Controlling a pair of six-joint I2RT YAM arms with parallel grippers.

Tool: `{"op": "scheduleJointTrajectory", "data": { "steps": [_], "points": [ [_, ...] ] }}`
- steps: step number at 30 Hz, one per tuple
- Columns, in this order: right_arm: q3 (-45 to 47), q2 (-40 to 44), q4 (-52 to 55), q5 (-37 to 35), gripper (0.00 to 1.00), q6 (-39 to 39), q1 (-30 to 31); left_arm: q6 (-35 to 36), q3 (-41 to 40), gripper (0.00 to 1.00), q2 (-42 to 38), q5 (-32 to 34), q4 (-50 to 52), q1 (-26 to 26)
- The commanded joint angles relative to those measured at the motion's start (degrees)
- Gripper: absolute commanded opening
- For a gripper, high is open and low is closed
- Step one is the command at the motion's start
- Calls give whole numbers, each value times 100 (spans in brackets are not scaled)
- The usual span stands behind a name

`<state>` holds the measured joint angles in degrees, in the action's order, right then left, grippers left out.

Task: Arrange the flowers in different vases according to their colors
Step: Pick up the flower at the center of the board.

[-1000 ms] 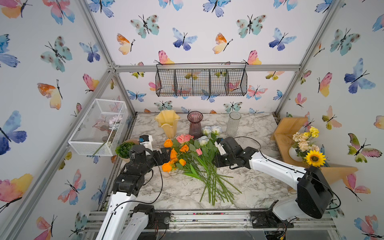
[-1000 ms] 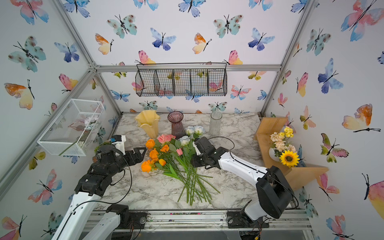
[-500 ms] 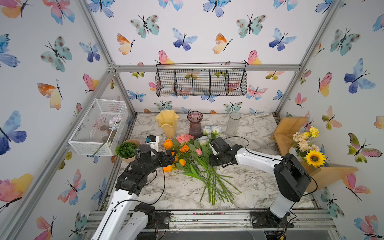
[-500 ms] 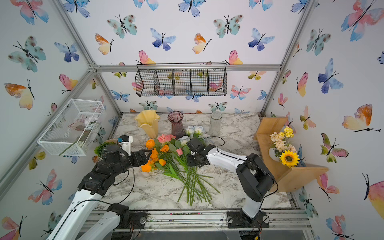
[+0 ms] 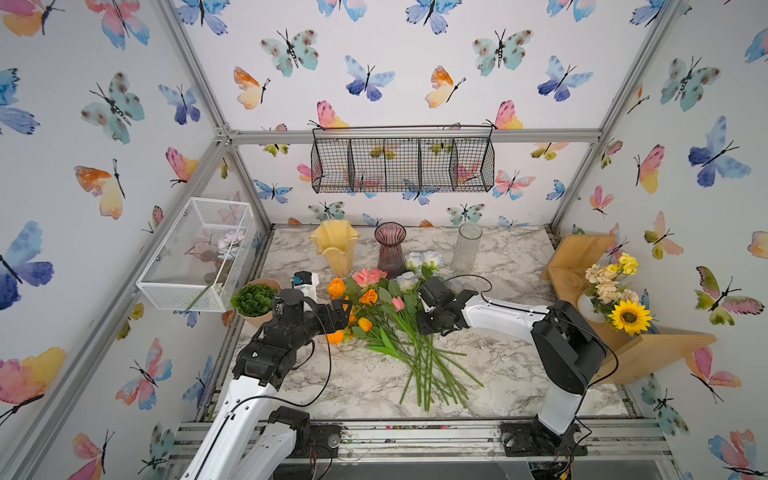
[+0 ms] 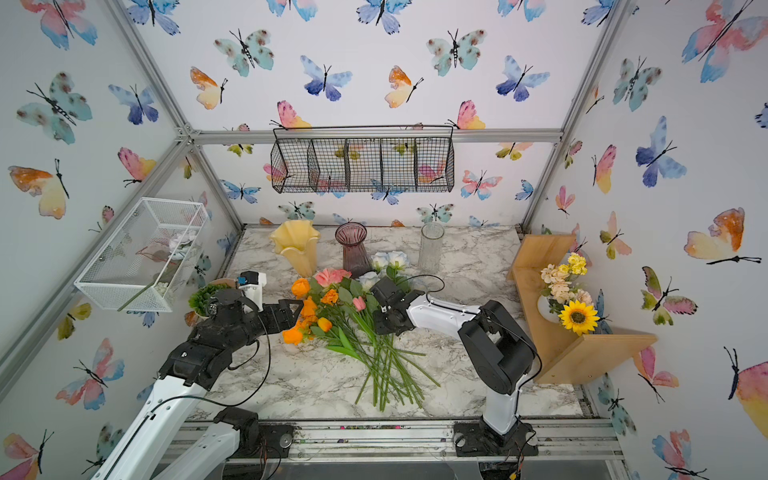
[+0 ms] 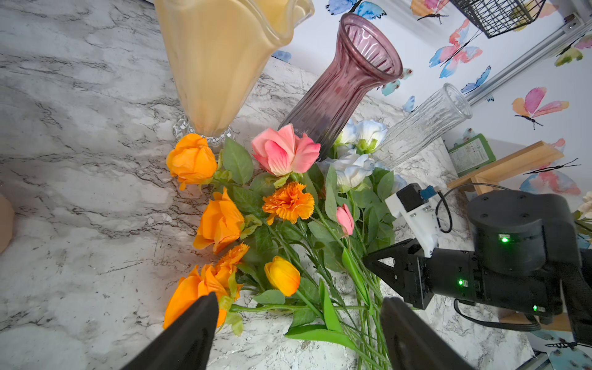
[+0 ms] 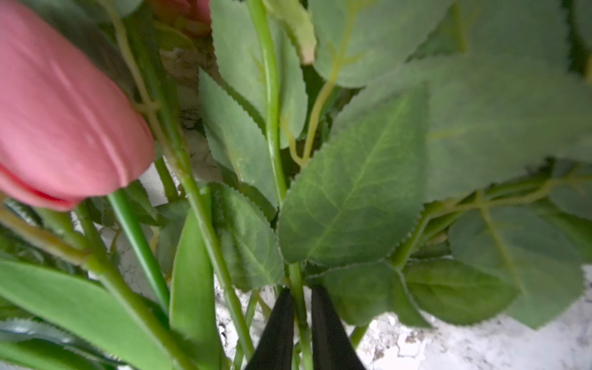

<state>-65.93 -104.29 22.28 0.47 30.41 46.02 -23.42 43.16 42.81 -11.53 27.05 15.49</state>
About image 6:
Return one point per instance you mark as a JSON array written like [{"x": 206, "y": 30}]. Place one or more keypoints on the wooden corner shelf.
[{"x": 567, "y": 358}]

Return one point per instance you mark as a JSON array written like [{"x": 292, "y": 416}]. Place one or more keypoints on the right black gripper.
[{"x": 384, "y": 307}]

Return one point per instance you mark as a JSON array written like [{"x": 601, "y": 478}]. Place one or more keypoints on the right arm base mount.
[{"x": 477, "y": 439}]

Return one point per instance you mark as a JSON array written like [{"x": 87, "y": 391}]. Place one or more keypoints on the orange tulip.
[{"x": 324, "y": 324}]

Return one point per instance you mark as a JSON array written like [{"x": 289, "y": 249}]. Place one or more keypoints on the white mesh wall basket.
[{"x": 148, "y": 258}]

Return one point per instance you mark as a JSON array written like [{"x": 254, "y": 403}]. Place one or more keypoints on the orange rose flower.
[{"x": 301, "y": 288}]

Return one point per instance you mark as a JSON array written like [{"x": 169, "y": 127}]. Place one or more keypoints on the purple glass vase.
[{"x": 351, "y": 237}]

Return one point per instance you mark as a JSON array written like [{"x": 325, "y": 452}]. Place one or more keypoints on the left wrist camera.
[{"x": 251, "y": 284}]

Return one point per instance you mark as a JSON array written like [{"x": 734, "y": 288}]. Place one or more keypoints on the clear glass vase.
[{"x": 430, "y": 253}]

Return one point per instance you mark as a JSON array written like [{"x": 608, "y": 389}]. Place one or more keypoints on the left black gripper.
[{"x": 287, "y": 321}]

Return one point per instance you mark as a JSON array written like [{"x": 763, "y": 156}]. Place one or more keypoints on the pink tulip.
[{"x": 359, "y": 303}]

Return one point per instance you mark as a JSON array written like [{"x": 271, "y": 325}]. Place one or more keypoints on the pink rose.
[{"x": 326, "y": 278}]

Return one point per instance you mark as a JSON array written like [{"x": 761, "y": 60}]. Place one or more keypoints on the sunflower bouquet in vase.
[{"x": 563, "y": 300}]

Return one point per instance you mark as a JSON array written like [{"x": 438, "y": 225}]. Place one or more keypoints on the black wire wall basket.
[{"x": 363, "y": 159}]

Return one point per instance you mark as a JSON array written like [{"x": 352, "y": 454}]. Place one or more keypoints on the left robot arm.
[{"x": 188, "y": 373}]

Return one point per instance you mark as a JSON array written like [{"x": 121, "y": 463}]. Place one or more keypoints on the orange carnation flower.
[{"x": 331, "y": 297}]

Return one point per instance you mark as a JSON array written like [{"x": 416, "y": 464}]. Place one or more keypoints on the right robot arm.
[{"x": 502, "y": 354}]

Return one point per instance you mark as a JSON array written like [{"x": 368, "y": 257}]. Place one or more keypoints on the potted green succulent plant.
[{"x": 199, "y": 302}]

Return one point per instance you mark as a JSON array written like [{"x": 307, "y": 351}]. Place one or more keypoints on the orange ranunculus flower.
[{"x": 294, "y": 335}]

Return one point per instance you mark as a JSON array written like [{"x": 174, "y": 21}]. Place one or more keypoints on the yellow ruffled vase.
[{"x": 296, "y": 241}]

